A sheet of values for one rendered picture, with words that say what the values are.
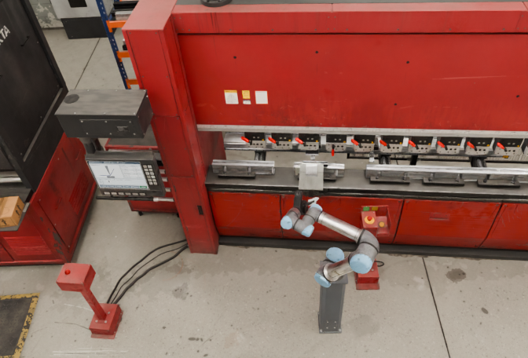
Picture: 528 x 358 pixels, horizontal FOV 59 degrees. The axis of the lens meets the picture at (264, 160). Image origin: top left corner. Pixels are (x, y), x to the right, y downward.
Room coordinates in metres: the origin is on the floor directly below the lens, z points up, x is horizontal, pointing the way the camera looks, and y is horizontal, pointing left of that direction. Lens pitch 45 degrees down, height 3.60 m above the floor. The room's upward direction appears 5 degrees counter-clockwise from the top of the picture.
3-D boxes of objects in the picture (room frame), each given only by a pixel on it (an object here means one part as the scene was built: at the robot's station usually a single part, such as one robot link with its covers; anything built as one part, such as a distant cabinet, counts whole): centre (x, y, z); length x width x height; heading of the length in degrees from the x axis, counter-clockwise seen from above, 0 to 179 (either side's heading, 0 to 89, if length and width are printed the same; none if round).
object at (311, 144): (2.53, -0.35, 1.26); 0.15 x 0.09 x 0.17; 81
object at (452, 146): (2.36, -1.33, 1.26); 0.15 x 0.09 x 0.17; 81
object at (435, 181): (2.30, -1.35, 0.89); 0.30 x 0.05 x 0.03; 81
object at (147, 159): (2.17, 0.91, 1.42); 0.45 x 0.12 x 0.36; 81
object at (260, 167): (2.62, 0.17, 0.92); 0.50 x 0.06 x 0.10; 81
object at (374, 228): (2.09, -0.80, 0.75); 0.20 x 0.16 x 0.18; 85
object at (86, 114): (2.27, 0.94, 1.53); 0.51 x 0.25 x 0.85; 81
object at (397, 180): (2.37, -0.96, 0.89); 0.30 x 0.05 x 0.03; 81
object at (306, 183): (2.38, -0.35, 1.00); 0.26 x 0.18 x 0.01; 171
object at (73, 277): (1.84, 1.42, 0.41); 0.25 x 0.20 x 0.83; 171
